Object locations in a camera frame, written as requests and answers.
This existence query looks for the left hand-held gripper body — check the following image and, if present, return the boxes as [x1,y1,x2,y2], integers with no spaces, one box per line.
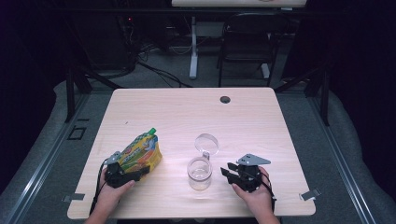
[103,151,141,189]

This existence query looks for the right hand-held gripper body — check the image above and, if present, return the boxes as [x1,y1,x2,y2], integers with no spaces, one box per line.
[232,153,272,193]

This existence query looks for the yellow spout pouch green cap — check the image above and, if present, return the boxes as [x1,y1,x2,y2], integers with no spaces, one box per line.
[117,127,163,182]

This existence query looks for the clear jar with hinged lid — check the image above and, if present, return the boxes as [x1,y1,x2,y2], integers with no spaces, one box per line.
[186,133,220,191]

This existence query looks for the person's left hand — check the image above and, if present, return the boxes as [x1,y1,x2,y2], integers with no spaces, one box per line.
[92,169,136,216]

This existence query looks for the person's right hand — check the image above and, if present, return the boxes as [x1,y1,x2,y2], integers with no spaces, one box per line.
[232,166,275,214]

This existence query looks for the grey tape strip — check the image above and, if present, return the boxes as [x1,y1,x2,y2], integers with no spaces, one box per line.
[62,192,86,203]
[299,188,322,202]

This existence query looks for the black metal stand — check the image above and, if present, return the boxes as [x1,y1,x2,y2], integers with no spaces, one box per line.
[64,64,124,124]
[274,64,332,127]

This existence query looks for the white desk leg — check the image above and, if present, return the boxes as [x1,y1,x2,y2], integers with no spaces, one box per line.
[189,16,200,80]

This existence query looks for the black folding chair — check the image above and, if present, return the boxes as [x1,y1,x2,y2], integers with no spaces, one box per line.
[217,12,291,88]

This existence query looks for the right hand-held gripper black cable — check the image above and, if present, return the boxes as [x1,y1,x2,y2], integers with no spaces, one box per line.
[259,172,277,213]

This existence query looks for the aluminium floor rail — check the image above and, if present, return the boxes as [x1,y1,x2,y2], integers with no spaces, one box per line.
[0,92,92,224]
[307,92,379,224]

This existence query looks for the black floor cables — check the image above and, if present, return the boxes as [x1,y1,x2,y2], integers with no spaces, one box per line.
[134,46,193,89]

